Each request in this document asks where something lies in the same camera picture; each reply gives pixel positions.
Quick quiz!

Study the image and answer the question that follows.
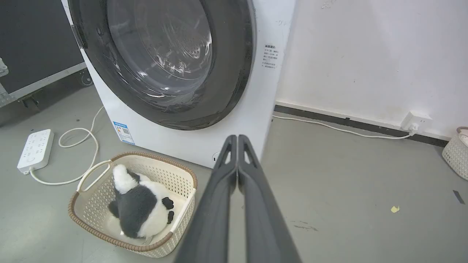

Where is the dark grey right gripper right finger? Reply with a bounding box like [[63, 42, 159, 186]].
[[238, 135, 302, 263]]

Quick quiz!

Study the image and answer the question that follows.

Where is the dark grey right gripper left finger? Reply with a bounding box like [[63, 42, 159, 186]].
[[174, 135, 238, 263]]

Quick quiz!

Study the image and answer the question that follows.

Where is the white front-load washing machine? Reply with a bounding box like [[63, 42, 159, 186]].
[[61, 0, 296, 169]]

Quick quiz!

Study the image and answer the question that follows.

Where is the dark round washing machine door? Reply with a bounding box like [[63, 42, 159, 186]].
[[68, 0, 256, 131]]

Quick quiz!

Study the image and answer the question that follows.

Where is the cream plastic laundry basket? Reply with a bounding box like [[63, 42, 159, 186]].
[[68, 152, 198, 258]]

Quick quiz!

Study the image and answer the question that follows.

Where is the black and white plush panda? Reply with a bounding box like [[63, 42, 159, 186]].
[[108, 164, 175, 240]]

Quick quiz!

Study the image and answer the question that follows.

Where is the white power strip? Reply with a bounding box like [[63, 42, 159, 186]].
[[17, 129, 54, 175]]

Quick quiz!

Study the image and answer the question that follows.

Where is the white woven basket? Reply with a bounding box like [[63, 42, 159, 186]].
[[442, 126, 468, 181]]

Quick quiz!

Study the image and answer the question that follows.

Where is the black flight case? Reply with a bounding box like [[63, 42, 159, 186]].
[[0, 0, 94, 110]]

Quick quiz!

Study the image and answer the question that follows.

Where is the white cable along wall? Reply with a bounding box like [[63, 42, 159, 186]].
[[272, 115, 415, 140]]

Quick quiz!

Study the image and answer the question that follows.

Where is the white power strip cable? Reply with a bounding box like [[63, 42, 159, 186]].
[[29, 106, 105, 186]]

